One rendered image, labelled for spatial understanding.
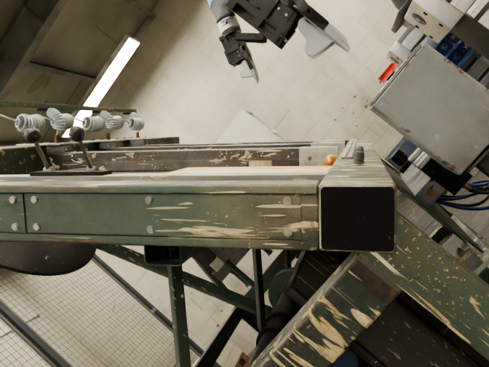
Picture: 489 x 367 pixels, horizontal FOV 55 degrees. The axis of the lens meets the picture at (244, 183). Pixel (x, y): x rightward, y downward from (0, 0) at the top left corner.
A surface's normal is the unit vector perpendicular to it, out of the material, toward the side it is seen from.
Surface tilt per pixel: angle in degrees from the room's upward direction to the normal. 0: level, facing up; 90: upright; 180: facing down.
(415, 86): 90
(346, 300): 90
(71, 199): 90
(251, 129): 90
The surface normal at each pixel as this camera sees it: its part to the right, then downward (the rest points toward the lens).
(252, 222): -0.24, 0.12
